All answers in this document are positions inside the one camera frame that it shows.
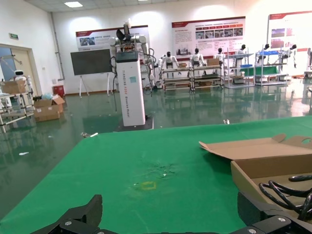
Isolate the white pipe rack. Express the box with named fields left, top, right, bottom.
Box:
left=0, top=91, right=35, bottom=134

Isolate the green table cloth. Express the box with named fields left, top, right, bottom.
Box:
left=0, top=116, right=312, bottom=234

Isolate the closed cardboard shipping box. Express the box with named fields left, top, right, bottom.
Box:
left=33, top=108, right=61, bottom=122

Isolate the white wall pipe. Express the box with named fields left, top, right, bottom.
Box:
left=50, top=11, right=66, bottom=80

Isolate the open brown cardboard box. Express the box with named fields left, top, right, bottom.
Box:
left=198, top=133, right=312, bottom=221

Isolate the small white humanoid robot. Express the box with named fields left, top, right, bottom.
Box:
left=9, top=70, right=33, bottom=91

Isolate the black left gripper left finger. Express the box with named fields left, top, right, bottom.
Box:
left=30, top=194, right=108, bottom=234

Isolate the beige door with frame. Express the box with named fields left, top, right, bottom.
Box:
left=0, top=43, right=38, bottom=98

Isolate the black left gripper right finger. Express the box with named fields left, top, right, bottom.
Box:
left=234, top=191, right=312, bottom=234

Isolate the open cardboard box with flaps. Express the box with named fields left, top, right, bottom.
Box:
left=33, top=95, right=66, bottom=113

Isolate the black power cable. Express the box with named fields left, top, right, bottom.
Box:
left=258, top=174, right=312, bottom=220

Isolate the black screen on stand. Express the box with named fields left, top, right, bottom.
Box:
left=70, top=48, right=112, bottom=98

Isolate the red white wall poster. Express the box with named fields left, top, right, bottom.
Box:
left=267, top=10, right=312, bottom=51
left=75, top=24, right=150, bottom=52
left=171, top=16, right=246, bottom=58

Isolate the metal workbench rack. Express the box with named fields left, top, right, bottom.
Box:
left=223, top=51, right=254, bottom=89
left=192, top=63, right=224, bottom=89
left=254, top=50, right=289, bottom=86
left=161, top=66, right=194, bottom=91

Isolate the cardboard box on rack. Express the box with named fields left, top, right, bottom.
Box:
left=0, top=80, right=27, bottom=95

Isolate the white black humanoid robot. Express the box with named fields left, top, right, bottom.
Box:
left=214, top=47, right=227, bottom=64
left=189, top=48, right=205, bottom=67
left=259, top=43, right=271, bottom=61
left=157, top=51, right=180, bottom=74
left=234, top=44, right=247, bottom=58
left=289, top=44, right=298, bottom=70

